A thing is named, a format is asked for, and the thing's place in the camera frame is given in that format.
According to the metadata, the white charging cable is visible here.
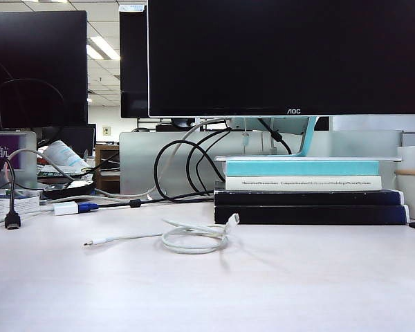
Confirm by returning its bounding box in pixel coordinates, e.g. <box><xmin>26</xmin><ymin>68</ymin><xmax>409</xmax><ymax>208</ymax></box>
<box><xmin>83</xmin><ymin>213</ymin><xmax>241</xmax><ymax>255</ymax></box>

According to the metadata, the white book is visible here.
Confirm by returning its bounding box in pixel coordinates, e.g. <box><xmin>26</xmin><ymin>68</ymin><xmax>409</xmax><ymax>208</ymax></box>
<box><xmin>225</xmin><ymin>175</ymin><xmax>382</xmax><ymax>191</ymax></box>

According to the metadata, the grey desk partition panel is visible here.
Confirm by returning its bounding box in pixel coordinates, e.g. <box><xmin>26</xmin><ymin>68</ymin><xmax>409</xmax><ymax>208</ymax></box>
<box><xmin>119</xmin><ymin>129</ymin><xmax>404</xmax><ymax>195</ymax></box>

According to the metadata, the teal book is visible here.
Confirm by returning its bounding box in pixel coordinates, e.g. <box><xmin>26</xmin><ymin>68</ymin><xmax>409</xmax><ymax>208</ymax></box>
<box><xmin>224</xmin><ymin>160</ymin><xmax>380</xmax><ymax>176</ymax></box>

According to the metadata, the dark navy book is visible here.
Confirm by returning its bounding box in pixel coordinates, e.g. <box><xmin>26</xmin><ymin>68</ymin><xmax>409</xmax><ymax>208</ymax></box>
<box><xmin>213</xmin><ymin>189</ymin><xmax>405</xmax><ymax>205</ymax></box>
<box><xmin>213</xmin><ymin>204</ymin><xmax>410</xmax><ymax>225</ymax></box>

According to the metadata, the brown wooden cabinet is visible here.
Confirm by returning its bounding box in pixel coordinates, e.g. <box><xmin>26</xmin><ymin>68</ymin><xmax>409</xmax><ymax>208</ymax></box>
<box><xmin>95</xmin><ymin>144</ymin><xmax>121</xmax><ymax>194</ymax></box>

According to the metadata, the teal monitor stand neck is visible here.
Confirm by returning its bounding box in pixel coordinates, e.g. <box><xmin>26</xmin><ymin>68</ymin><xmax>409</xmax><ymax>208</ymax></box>
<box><xmin>228</xmin><ymin>116</ymin><xmax>320</xmax><ymax>158</ymax></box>

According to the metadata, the black monitor narrow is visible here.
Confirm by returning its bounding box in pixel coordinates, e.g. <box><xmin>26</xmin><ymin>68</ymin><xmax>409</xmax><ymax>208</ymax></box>
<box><xmin>119</xmin><ymin>5</ymin><xmax>149</xmax><ymax>119</ymax></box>

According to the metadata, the small dark background monitor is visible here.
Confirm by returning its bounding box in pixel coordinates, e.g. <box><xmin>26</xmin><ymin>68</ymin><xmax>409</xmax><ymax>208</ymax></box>
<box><xmin>37</xmin><ymin>124</ymin><xmax>97</xmax><ymax>160</ymax></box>

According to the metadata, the large black AOC monitor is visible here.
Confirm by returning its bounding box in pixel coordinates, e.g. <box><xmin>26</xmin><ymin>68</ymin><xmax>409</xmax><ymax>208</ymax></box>
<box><xmin>147</xmin><ymin>0</ymin><xmax>415</xmax><ymax>118</ymax></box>

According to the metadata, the black shallow dish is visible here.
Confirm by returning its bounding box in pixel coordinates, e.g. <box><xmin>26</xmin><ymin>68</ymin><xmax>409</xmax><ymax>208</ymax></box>
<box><xmin>43</xmin><ymin>179</ymin><xmax>95</xmax><ymax>200</ymax></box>

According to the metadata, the white printed bottle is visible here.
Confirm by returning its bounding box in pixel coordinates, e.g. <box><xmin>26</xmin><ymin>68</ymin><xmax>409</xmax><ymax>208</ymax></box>
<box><xmin>42</xmin><ymin>140</ymin><xmax>91</xmax><ymax>170</ymax></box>

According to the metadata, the white video adapter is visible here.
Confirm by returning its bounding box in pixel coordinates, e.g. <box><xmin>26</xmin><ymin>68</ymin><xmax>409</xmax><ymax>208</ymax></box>
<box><xmin>53</xmin><ymin>203</ymin><xmax>80</xmax><ymax>216</ymax></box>

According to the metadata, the stack of booklets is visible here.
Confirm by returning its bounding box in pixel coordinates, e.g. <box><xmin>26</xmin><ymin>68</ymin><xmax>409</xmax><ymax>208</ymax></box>
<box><xmin>37</xmin><ymin>164</ymin><xmax>94</xmax><ymax>181</ymax></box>

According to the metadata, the acrylic purple name plate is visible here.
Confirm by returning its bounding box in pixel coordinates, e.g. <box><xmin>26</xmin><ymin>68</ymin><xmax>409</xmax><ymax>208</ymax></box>
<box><xmin>0</xmin><ymin>130</ymin><xmax>38</xmax><ymax>190</ymax></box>

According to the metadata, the black monitor wide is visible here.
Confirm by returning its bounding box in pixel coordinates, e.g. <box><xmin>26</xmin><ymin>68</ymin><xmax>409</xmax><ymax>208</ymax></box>
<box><xmin>0</xmin><ymin>10</ymin><xmax>89</xmax><ymax>128</ymax></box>

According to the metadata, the white square container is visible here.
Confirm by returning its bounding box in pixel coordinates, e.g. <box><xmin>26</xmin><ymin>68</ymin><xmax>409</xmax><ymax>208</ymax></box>
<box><xmin>396</xmin><ymin>145</ymin><xmax>415</xmax><ymax>170</ymax></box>

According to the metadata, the black looped cable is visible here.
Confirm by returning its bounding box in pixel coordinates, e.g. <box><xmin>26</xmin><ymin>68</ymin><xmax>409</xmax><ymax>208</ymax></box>
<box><xmin>154</xmin><ymin>128</ymin><xmax>234</xmax><ymax>202</ymax></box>
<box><xmin>185</xmin><ymin>129</ymin><xmax>229</xmax><ymax>194</ymax></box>

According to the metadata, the grey white long cable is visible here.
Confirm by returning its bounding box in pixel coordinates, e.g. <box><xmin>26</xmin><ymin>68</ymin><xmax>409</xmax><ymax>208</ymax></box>
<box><xmin>55</xmin><ymin>118</ymin><xmax>229</xmax><ymax>202</ymax></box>

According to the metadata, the black monitor power cable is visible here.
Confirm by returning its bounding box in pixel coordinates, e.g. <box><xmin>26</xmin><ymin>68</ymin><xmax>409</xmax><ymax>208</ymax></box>
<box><xmin>257</xmin><ymin>117</ymin><xmax>293</xmax><ymax>156</ymax></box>

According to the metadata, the silver monitor base plate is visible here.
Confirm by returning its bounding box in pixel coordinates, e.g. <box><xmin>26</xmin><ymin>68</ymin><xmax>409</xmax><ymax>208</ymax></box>
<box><xmin>214</xmin><ymin>155</ymin><xmax>404</xmax><ymax>163</ymax></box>

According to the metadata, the black cable blue VGA plug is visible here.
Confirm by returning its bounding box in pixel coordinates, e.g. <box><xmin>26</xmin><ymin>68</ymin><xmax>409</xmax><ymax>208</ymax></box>
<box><xmin>77</xmin><ymin>192</ymin><xmax>215</xmax><ymax>212</ymax></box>

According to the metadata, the grey arched cable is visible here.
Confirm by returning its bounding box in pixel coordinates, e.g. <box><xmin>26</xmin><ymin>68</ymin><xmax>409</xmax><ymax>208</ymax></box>
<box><xmin>6</xmin><ymin>147</ymin><xmax>79</xmax><ymax>183</ymax></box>

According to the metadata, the black HDMI cable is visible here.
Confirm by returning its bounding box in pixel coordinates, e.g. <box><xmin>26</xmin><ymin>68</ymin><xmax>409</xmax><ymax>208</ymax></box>
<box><xmin>0</xmin><ymin>157</ymin><xmax>22</xmax><ymax>232</ymax></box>

